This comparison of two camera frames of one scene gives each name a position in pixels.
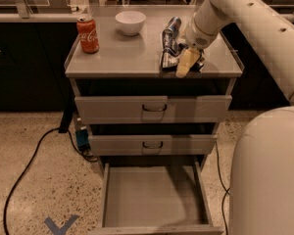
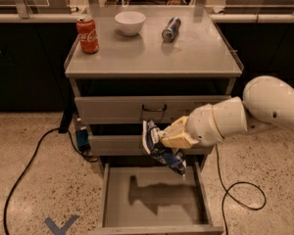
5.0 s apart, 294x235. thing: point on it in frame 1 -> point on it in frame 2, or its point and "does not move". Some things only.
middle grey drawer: [153, 144] does not move
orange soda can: [86, 26] does not move
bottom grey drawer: [154, 198] does not move
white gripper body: [196, 36] -> [202, 125]
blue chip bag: [171, 52] -> [171, 155]
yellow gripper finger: [186, 60] -> [180, 141]
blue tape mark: [63, 227] does not move
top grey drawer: [153, 109] does not move
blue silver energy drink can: [171, 28] does not move
